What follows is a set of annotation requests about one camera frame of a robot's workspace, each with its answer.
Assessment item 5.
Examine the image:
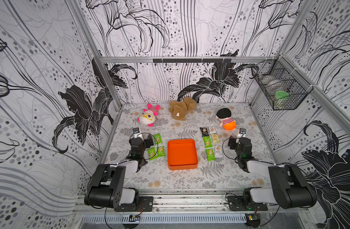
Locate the pink white owl plush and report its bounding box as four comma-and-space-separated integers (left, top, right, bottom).
137, 103, 161, 127

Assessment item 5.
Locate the green lid jar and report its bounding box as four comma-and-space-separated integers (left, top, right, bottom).
273, 91, 290, 109

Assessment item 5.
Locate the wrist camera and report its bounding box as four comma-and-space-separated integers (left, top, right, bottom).
133, 127, 142, 138
237, 128, 246, 138

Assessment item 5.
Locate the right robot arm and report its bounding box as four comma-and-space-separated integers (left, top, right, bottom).
226, 136, 317, 211

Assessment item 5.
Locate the black-haired doll orange dress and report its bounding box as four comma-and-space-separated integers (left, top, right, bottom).
216, 108, 237, 131

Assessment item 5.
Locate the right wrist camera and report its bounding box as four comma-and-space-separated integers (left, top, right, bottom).
237, 128, 246, 138

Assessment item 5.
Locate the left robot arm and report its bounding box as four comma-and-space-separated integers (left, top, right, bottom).
84, 133, 157, 212

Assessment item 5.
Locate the brown teddy bear plush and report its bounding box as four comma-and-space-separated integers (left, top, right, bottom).
168, 97, 198, 121

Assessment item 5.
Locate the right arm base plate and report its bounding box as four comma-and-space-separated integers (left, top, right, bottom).
225, 193, 268, 212

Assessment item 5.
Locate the orange storage box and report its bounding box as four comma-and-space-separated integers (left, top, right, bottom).
167, 139, 198, 171

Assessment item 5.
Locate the green cookie packet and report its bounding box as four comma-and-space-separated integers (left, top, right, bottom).
157, 146, 165, 157
148, 147, 158, 160
206, 148, 216, 161
202, 136, 213, 148
153, 134, 163, 145

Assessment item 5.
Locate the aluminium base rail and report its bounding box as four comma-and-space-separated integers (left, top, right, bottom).
74, 191, 307, 214

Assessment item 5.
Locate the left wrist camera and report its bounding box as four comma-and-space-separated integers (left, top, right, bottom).
133, 127, 142, 138

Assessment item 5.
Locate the black cookie packet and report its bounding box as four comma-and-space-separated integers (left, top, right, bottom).
200, 127, 209, 137

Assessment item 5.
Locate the yellow cookie packet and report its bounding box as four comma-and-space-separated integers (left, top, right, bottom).
211, 133, 220, 144

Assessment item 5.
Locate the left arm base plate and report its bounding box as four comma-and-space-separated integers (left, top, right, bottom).
115, 196, 154, 213

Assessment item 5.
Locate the white cookie packet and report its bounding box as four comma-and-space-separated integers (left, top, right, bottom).
214, 146, 223, 158
207, 124, 217, 134

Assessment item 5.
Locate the black wire basket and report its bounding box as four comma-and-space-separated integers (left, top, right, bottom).
251, 60, 313, 111

